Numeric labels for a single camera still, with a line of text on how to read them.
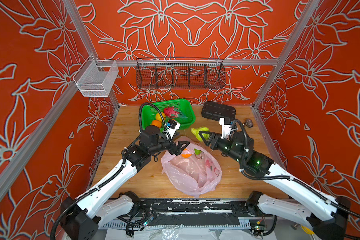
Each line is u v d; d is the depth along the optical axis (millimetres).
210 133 592
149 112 1116
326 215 384
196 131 670
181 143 606
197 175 835
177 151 616
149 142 542
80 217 371
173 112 1066
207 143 595
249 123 1060
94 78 925
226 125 598
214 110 1079
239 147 490
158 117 1069
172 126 589
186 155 891
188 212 727
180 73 976
